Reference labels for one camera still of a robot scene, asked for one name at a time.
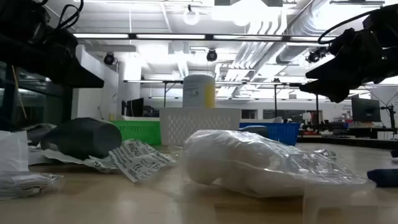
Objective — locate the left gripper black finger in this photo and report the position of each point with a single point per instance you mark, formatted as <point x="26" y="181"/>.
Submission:
<point x="74" y="77"/>

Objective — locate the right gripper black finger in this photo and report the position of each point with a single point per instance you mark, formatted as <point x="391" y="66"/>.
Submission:
<point x="334" y="71"/>
<point x="332" y="90"/>

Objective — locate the black oblong toiletry item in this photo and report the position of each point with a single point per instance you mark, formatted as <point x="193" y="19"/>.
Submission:
<point x="82" y="137"/>
<point x="255" y="130"/>

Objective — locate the white paper packet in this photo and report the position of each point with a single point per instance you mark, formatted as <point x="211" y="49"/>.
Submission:
<point x="62" y="158"/>

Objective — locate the small printed packet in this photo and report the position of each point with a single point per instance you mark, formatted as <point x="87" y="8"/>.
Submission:
<point x="102" y="164"/>

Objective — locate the dark blue slim case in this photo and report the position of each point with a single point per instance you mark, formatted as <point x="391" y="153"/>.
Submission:
<point x="384" y="178"/>

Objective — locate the printed bandage packet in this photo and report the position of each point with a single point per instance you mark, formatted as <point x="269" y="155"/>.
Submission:
<point x="138" y="160"/>

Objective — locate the large clear bag white contents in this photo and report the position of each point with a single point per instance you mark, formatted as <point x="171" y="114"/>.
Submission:
<point x="248" y="165"/>

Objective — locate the clear plastic bag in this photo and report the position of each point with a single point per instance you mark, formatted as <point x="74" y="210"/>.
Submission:
<point x="25" y="185"/>

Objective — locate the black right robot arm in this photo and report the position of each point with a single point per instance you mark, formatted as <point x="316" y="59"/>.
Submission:
<point x="384" y="21"/>

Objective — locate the black ceiling spotlight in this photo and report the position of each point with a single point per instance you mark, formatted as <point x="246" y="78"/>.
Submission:
<point x="109" y="59"/>
<point x="315" y="56"/>
<point x="211" y="55"/>

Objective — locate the cluttered background desk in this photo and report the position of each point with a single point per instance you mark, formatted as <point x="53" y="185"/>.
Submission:
<point x="342" y="127"/>

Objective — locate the black computer monitor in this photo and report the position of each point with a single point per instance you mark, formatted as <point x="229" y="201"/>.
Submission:
<point x="136" y="107"/>
<point x="366" y="110"/>

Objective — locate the small yellow container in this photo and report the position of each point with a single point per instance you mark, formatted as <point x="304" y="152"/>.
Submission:
<point x="111" y="117"/>

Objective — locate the black monitor stand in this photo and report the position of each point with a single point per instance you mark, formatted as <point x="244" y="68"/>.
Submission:
<point x="391" y="118"/>

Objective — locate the blue plastic basket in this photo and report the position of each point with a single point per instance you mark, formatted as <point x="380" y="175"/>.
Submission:
<point x="283" y="132"/>

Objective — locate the white solid plastic bin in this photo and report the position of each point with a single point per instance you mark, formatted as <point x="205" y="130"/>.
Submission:
<point x="258" y="120"/>
<point x="140" y="118"/>

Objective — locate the green plastic basket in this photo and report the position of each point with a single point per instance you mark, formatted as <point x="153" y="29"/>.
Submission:
<point x="140" y="132"/>

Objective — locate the white canister yellow label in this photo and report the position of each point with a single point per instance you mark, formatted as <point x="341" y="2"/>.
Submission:
<point x="197" y="91"/>

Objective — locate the white perforated plastic basket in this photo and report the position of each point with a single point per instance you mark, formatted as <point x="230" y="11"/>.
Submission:
<point x="199" y="126"/>

